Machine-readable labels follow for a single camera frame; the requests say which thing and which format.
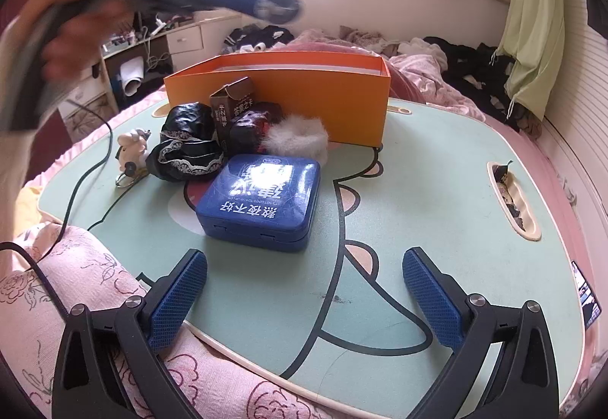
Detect black white striped clothes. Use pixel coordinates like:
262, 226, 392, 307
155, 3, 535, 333
223, 24, 295, 54

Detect white drawer cabinet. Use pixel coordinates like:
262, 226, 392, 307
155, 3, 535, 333
71, 76, 115, 116

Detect brown drink carton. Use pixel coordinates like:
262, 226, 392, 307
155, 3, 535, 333
209, 77, 255, 154

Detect person's left hand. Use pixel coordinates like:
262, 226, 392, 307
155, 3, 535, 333
19, 0, 141, 92

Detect person's left forearm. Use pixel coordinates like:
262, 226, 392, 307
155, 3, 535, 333
0, 124, 36, 230

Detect trinkets in desktop slot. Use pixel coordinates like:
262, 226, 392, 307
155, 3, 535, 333
494, 160, 528, 232

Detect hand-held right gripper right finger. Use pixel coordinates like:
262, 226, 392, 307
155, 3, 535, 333
401, 246, 559, 419

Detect white plush toy keychain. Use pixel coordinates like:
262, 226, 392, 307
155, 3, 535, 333
113, 128, 154, 189

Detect white fur scrunchie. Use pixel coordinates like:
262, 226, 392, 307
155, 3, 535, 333
261, 114, 331, 163

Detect orange cardboard box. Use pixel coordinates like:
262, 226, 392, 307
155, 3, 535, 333
164, 53, 391, 148

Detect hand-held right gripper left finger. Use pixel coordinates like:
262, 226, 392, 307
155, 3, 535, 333
52, 248, 210, 419

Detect light green hanging cloth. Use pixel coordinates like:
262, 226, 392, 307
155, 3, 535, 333
496, 0, 566, 125

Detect pile of black clothes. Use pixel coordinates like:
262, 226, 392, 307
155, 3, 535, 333
423, 36, 542, 139

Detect pink floral blanket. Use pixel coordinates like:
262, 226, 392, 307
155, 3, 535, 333
285, 27, 485, 122

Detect smartphone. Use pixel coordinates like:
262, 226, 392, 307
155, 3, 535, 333
570, 260, 597, 332

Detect black lace-trimmed cloth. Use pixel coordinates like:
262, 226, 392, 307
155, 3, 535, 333
145, 102, 226, 184

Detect white desk with drawers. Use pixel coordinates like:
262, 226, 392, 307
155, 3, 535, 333
100, 15, 248, 111

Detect white paper roll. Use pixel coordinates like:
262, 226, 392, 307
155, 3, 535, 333
119, 58, 146, 97

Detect blue tin box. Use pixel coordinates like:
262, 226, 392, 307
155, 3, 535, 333
196, 154, 321, 253

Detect black cable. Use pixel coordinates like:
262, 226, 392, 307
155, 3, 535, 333
0, 98, 153, 320

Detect dark shiny packet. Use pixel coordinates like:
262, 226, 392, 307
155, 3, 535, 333
227, 102, 286, 158

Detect rose print quilt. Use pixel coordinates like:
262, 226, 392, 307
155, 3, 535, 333
0, 224, 333, 419

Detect beige clothes pile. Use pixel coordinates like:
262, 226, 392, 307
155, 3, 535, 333
339, 24, 445, 59

